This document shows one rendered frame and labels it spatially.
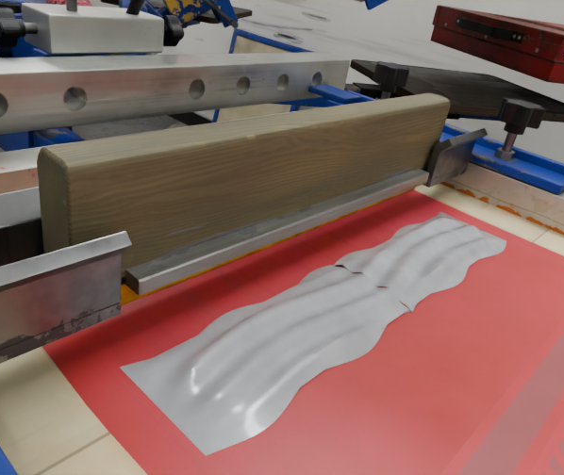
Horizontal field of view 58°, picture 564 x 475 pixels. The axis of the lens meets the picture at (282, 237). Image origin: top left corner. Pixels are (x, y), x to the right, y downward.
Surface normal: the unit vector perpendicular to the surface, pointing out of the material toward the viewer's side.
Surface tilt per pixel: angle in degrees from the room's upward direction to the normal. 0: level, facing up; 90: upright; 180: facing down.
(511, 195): 90
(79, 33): 90
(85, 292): 90
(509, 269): 0
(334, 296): 32
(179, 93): 90
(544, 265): 0
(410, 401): 0
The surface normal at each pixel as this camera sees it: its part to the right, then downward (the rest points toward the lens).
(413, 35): -0.67, 0.26
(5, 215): 0.62, -0.31
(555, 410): 0.15, -0.87
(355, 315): 0.45, -0.47
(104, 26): 0.72, 0.43
